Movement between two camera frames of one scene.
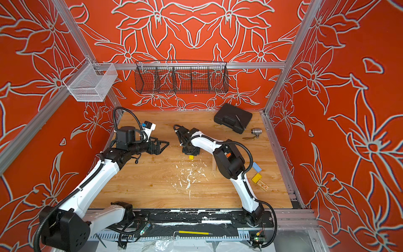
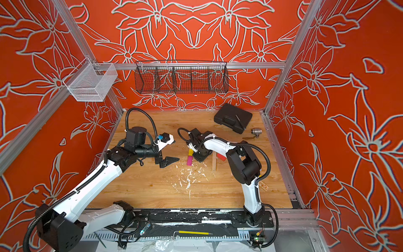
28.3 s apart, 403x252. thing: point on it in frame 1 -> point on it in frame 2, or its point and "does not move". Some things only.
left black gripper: x=157 y=150 -> x=166 y=161
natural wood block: x=214 y=166 does not move
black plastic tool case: x=233 y=117 does not move
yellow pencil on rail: x=195 y=232 does not move
